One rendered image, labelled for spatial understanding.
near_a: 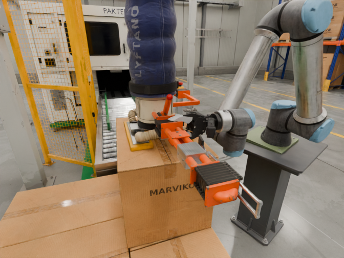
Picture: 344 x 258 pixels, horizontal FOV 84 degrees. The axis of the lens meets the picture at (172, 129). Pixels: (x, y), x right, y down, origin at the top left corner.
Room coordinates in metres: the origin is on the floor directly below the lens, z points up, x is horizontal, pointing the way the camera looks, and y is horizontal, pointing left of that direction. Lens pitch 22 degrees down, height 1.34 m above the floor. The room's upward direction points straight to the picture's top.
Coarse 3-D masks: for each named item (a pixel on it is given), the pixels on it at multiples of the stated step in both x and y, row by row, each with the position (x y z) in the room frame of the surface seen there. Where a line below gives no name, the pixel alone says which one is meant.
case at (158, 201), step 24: (120, 120) 1.11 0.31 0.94; (120, 144) 0.78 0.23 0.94; (168, 144) 0.78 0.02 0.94; (120, 168) 0.59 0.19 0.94; (144, 168) 0.60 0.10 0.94; (168, 168) 0.62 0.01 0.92; (120, 192) 0.57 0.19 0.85; (144, 192) 0.60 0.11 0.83; (168, 192) 0.62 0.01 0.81; (192, 192) 0.65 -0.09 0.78; (144, 216) 0.60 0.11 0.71; (168, 216) 0.62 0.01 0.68; (192, 216) 0.65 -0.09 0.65; (144, 240) 0.59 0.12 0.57
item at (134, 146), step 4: (124, 124) 0.99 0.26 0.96; (128, 124) 0.97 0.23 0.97; (128, 128) 0.92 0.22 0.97; (128, 132) 0.88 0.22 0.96; (132, 132) 0.87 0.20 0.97; (136, 132) 0.82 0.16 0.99; (128, 136) 0.83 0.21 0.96; (132, 136) 0.82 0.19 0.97; (128, 140) 0.79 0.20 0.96; (132, 140) 0.78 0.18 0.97; (148, 140) 0.79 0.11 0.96; (132, 144) 0.75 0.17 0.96; (136, 144) 0.75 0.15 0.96; (140, 144) 0.75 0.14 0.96; (144, 144) 0.75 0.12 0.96; (148, 144) 0.75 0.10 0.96; (152, 144) 0.75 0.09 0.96; (132, 148) 0.72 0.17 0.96; (136, 148) 0.72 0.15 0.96; (140, 148) 0.73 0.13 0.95; (144, 148) 0.73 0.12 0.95; (148, 148) 0.74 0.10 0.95
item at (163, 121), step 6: (156, 120) 0.68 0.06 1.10; (162, 120) 0.70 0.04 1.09; (168, 120) 0.70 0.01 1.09; (156, 126) 0.70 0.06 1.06; (162, 126) 0.63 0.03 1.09; (168, 126) 0.64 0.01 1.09; (174, 126) 0.65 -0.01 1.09; (180, 126) 0.65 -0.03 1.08; (156, 132) 0.67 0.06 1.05; (162, 132) 0.63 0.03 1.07; (162, 138) 0.63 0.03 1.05
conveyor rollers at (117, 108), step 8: (104, 104) 2.92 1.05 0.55; (112, 104) 2.94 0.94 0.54; (120, 104) 2.92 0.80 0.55; (128, 104) 2.94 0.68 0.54; (104, 112) 2.56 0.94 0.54; (112, 112) 2.52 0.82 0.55; (120, 112) 2.55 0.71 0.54; (104, 120) 2.22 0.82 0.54; (112, 120) 2.24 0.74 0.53; (104, 128) 1.96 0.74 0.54; (112, 128) 1.98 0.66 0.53; (104, 136) 1.79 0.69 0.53; (112, 136) 1.74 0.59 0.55; (104, 144) 1.55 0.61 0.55; (112, 144) 1.56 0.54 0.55; (104, 152) 1.44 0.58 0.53; (112, 152) 1.46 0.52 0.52; (104, 160) 1.29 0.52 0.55
